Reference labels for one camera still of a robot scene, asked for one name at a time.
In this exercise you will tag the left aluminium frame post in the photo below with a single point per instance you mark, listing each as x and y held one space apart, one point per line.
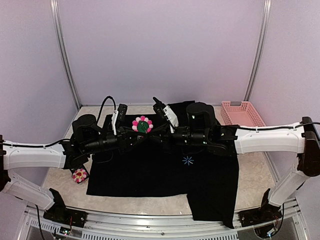
54 6

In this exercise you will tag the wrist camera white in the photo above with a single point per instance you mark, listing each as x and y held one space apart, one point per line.
165 112
118 116

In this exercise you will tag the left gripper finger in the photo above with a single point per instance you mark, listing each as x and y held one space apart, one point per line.
134 141
129 132

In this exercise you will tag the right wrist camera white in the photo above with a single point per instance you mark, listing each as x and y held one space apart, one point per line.
165 112

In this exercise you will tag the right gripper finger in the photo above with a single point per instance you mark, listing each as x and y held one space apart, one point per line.
157 139
162 130

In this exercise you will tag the right aluminium frame post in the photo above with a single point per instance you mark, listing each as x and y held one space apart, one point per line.
262 34

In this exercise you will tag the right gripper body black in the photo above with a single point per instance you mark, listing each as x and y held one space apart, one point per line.
169 146

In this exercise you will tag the front aluminium rail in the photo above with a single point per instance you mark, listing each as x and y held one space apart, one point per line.
101 225

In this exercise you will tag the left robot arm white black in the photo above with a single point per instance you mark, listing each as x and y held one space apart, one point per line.
68 154

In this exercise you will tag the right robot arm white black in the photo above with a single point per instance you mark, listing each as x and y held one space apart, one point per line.
203 131

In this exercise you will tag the flower brooch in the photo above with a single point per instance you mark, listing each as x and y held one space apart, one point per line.
142 124
79 175

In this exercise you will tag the black t-shirt blue logo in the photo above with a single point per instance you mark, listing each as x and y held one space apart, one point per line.
210 182

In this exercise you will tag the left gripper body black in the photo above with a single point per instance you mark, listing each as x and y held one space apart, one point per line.
122 143

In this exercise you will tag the aluminium frame post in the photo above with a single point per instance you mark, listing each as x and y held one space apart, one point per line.
54 6
262 34

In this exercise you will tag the pink plastic basket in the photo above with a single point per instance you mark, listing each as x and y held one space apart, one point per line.
240 113

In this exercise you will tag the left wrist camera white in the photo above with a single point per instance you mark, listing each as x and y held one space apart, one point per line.
118 116

